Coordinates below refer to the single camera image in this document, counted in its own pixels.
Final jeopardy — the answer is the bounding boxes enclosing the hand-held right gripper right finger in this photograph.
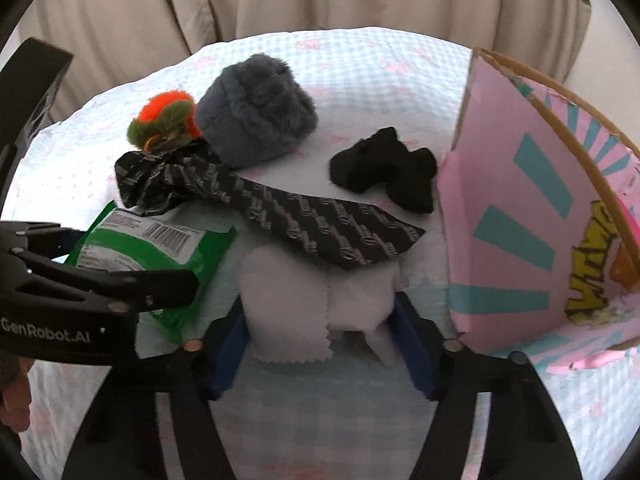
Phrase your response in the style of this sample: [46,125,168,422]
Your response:
[392,292,583,480]

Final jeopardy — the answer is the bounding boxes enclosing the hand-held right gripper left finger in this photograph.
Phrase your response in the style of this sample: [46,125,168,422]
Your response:
[65,305,251,480]

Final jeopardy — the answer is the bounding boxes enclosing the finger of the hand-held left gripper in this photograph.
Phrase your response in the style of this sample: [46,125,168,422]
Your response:
[0,37,74,198]
[0,221,199,315]

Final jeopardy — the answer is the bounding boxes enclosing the white felt cloth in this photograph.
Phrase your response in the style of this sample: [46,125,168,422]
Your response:
[237,247,402,367]

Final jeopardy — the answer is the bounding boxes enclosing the green plastic packet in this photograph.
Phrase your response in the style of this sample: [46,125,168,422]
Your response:
[65,201,238,332]

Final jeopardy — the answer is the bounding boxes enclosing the pink cardboard box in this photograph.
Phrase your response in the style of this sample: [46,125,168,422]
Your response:
[434,47,640,374]

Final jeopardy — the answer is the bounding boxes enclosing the person's left hand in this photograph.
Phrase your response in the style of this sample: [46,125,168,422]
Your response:
[0,357,34,428]

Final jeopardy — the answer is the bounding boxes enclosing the orange green fuzzy toy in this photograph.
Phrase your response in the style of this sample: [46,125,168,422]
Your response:
[126,91,202,154]

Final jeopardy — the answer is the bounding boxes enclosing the black patterned necktie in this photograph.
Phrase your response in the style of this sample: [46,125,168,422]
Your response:
[114,142,427,272]

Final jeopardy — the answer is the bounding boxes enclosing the black sock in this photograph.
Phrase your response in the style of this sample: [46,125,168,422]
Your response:
[328,127,439,215]

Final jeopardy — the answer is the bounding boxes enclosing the grey furry hat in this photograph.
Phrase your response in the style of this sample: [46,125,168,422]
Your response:
[192,52,320,169]

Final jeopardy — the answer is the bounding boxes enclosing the light checkered bedsheet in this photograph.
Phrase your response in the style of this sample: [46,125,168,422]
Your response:
[0,25,640,480]

